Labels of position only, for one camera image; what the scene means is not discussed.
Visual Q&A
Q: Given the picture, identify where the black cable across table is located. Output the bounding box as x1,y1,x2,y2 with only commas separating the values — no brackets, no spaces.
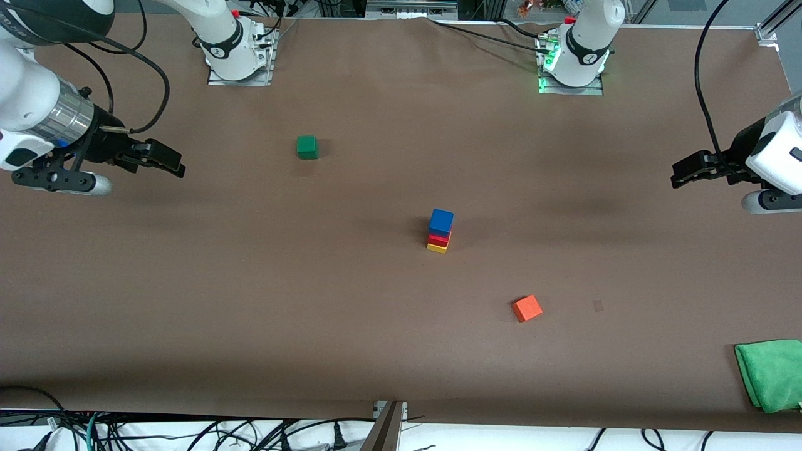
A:
429,18,552,56

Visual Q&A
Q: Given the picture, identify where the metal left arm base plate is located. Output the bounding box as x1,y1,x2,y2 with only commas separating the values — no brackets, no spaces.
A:
537,31,605,96

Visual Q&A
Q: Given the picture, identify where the grey metal device box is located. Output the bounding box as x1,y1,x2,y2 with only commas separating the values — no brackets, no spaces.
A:
365,0,459,19

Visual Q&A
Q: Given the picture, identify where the orange wooden block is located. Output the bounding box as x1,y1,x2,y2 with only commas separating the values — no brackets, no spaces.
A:
511,294,544,323

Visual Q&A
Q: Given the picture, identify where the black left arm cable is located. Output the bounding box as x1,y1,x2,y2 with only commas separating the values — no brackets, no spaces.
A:
692,0,734,163

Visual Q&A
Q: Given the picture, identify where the black floor cable loop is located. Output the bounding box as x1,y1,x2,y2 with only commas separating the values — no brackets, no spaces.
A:
0,385,66,417

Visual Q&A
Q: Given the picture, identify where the blue wooden block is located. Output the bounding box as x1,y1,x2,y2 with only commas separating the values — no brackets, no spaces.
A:
429,209,455,237

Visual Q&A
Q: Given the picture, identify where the green microfibre cloth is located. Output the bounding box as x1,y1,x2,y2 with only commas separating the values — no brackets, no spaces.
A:
734,339,802,414

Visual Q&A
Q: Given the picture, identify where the short black right arm cable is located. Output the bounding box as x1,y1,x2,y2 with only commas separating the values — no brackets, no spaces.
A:
60,43,115,117

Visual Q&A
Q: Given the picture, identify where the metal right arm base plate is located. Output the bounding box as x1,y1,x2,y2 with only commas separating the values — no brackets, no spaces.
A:
207,19,278,87

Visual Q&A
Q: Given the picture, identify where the looped black right arm cable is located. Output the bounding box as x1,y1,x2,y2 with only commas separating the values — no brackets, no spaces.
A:
88,0,148,54

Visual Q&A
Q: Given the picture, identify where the aluminium frame corner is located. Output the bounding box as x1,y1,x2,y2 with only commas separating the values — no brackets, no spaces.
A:
755,0,802,46

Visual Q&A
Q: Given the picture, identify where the long black right arm cable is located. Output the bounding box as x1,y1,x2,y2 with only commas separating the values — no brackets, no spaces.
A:
13,3,171,135

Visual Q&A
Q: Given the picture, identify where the striped object at corner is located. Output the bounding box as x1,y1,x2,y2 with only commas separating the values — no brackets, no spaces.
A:
360,401,409,451

